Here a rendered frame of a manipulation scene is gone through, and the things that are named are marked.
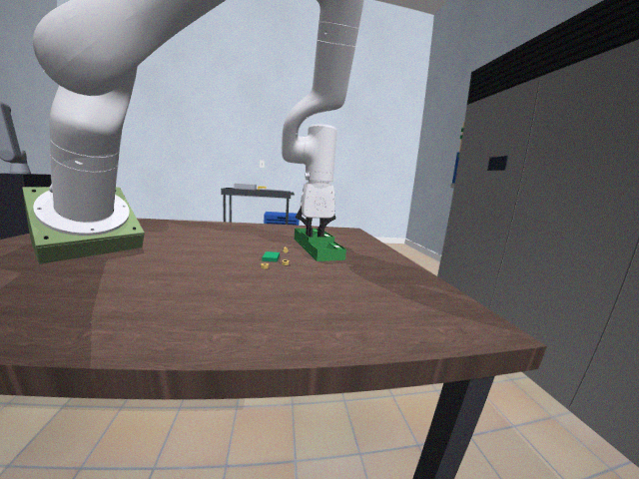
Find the green bin rack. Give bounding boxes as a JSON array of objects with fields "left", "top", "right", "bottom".
[{"left": 295, "top": 229, "right": 346, "bottom": 261}]

